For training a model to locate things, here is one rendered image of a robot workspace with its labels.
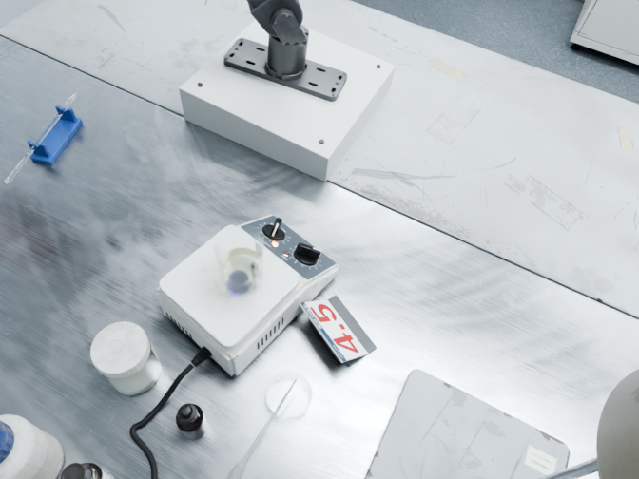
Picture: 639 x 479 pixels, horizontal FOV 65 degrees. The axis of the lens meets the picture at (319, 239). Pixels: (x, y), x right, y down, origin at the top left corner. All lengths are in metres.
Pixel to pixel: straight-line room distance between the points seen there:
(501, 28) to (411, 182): 2.29
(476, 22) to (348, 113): 2.25
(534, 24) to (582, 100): 2.09
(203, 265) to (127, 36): 0.60
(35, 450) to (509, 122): 0.85
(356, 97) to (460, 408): 0.50
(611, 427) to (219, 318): 0.42
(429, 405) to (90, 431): 0.39
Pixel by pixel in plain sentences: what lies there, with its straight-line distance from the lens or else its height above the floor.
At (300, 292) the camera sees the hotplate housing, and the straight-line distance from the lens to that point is 0.60.
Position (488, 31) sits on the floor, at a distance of 2.99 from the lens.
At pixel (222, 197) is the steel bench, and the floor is 0.90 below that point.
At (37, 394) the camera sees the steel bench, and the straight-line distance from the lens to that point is 0.68.
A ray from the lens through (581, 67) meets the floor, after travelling 2.97.
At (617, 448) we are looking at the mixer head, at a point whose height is 1.31.
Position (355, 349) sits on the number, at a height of 0.92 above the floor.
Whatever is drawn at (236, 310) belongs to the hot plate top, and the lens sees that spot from 0.57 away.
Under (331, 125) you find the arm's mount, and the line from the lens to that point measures 0.80.
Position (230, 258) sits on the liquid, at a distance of 0.57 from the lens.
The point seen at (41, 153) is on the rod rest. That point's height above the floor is 0.92.
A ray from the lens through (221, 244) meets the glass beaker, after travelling 0.55.
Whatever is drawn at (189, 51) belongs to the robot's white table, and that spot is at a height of 0.90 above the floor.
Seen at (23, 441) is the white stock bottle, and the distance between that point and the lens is 0.57.
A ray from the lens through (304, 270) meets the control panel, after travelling 0.62.
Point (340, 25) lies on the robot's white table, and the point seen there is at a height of 0.90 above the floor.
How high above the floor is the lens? 1.50
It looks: 56 degrees down
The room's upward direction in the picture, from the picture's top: 8 degrees clockwise
